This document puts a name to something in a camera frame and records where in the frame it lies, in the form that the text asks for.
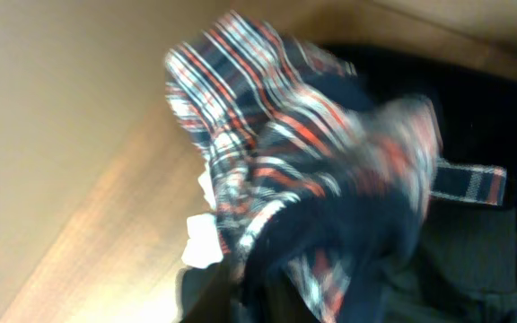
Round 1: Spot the red blue plaid shirt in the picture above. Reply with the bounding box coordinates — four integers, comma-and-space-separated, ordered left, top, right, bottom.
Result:
165, 12, 506, 322

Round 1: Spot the white light-blue striped shirt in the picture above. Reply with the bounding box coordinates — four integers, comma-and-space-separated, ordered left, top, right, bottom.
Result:
181, 163, 223, 269

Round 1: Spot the black cloth garment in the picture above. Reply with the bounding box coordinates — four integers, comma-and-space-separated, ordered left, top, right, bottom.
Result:
165, 40, 517, 322

